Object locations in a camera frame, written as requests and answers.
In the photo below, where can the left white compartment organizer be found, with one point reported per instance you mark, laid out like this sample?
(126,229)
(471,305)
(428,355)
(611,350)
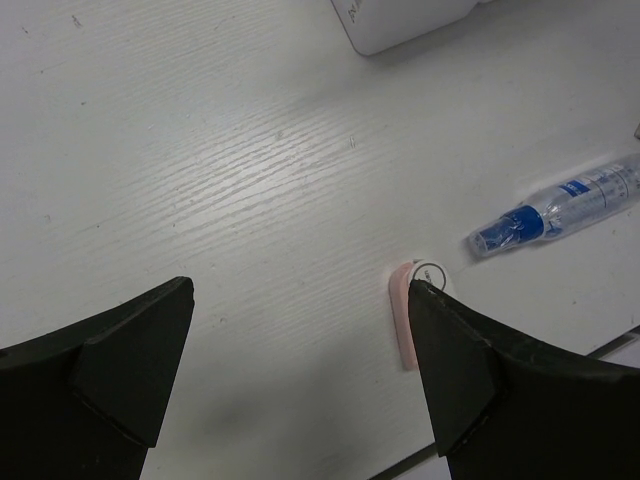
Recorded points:
(374,26)

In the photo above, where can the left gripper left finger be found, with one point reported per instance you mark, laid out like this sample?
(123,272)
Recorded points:
(88,401)

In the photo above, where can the blue clear spray bottle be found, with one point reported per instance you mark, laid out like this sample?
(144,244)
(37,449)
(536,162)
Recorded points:
(562,209)

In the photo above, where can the pink white stapler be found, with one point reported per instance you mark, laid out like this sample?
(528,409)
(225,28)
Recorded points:
(398,287)

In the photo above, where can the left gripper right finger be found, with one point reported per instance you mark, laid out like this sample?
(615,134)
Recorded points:
(505,405)

